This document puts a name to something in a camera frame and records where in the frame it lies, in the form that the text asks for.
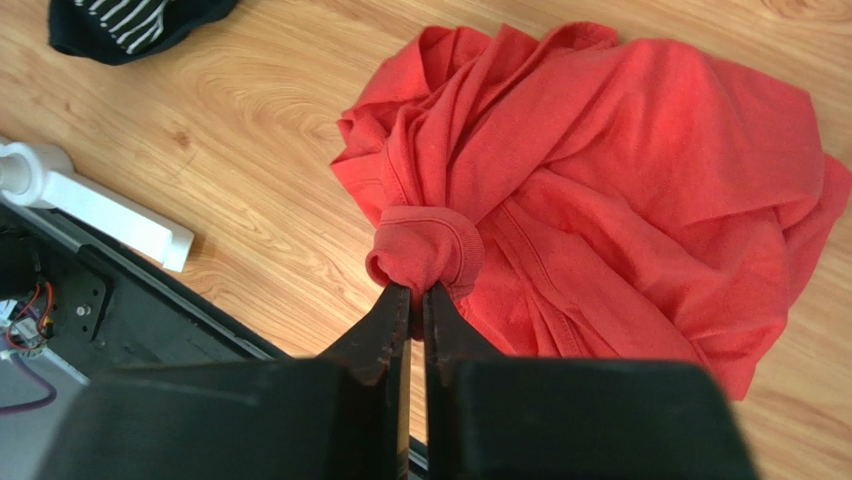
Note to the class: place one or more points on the dark navy garment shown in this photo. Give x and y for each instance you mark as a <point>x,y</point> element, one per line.
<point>69,36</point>

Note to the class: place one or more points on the red tank top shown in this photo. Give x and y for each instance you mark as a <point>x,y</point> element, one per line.
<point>579,196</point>

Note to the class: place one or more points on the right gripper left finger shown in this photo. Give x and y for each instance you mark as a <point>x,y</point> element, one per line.
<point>340,415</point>

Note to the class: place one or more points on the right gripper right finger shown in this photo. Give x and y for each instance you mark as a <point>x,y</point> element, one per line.
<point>491,416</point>

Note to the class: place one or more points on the black white striped top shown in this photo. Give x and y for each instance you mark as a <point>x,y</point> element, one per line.
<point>130,25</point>

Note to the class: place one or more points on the metal clothes rack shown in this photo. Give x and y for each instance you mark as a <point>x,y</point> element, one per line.
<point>42,176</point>

